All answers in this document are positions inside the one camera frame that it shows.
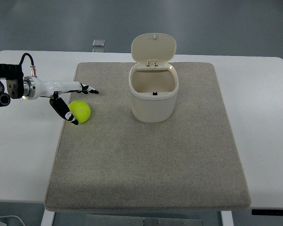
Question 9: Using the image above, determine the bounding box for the white cable on floor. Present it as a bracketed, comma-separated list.
[0, 215, 26, 226]

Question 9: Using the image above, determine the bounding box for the white table leg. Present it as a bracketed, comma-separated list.
[221, 211, 234, 226]
[41, 210, 55, 226]

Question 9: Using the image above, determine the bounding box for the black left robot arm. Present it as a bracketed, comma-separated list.
[0, 53, 36, 107]

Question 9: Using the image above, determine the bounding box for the yellow tennis ball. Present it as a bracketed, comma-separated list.
[68, 100, 91, 124]

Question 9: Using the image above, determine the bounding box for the white left table leg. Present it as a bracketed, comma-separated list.
[41, 210, 55, 226]

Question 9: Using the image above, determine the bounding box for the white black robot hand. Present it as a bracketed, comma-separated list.
[28, 78, 99, 125]

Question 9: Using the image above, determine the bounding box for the white right table leg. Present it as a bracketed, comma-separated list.
[221, 211, 234, 226]

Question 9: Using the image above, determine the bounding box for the beige felt mat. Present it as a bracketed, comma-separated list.
[45, 62, 251, 212]

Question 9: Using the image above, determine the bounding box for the black table control panel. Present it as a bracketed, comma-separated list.
[251, 209, 283, 216]

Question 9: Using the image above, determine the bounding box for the floor outlet plate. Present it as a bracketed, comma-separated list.
[92, 39, 105, 47]

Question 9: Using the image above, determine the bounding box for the cream bin with open lid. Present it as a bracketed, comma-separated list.
[128, 33, 179, 123]

